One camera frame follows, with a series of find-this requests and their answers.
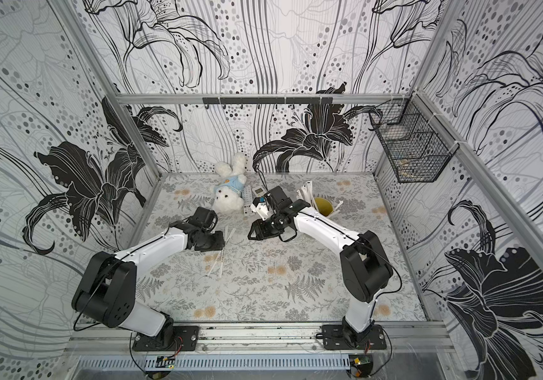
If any yellow plastic cup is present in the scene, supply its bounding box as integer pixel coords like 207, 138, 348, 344
314, 197, 334, 217

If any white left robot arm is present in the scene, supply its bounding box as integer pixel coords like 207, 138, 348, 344
72, 207, 225, 337

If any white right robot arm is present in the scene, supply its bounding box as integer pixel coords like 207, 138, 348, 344
249, 186, 394, 333

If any white remote control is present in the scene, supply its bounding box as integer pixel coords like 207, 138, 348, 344
242, 185, 253, 216

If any white remote with screen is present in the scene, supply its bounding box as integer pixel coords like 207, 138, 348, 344
252, 186, 267, 198

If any white teddy bear blue shirt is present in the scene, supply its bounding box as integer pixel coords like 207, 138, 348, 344
213, 153, 247, 214

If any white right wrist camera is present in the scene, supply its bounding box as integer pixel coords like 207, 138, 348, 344
250, 197, 272, 220

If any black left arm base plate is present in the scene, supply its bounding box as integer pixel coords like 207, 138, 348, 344
132, 326, 200, 352

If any grey slotted cable duct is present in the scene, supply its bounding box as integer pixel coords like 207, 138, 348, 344
76, 354, 350, 371

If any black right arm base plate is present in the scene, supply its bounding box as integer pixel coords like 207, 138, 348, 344
315, 325, 388, 351

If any black hook rail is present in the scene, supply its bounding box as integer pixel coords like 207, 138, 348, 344
202, 97, 334, 105

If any black wire basket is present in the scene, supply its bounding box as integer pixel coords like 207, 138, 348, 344
368, 98, 453, 184

